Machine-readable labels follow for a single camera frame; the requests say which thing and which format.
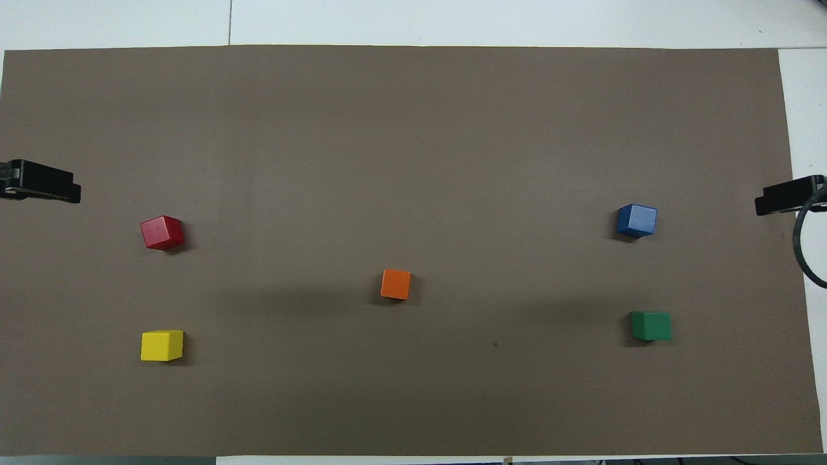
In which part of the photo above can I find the blue wooden block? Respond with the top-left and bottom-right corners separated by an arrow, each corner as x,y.
616,203 -> 658,238

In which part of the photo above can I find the orange wooden block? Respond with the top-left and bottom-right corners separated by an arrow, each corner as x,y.
380,269 -> 412,301

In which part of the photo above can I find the green wooden block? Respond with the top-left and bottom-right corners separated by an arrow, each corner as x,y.
630,311 -> 673,342

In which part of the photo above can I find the black cable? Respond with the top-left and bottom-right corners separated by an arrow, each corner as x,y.
793,191 -> 827,290

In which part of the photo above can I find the yellow wooden block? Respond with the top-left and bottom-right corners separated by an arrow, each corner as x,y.
140,330 -> 185,362

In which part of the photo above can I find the red wooden block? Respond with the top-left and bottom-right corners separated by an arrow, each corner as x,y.
140,215 -> 186,251

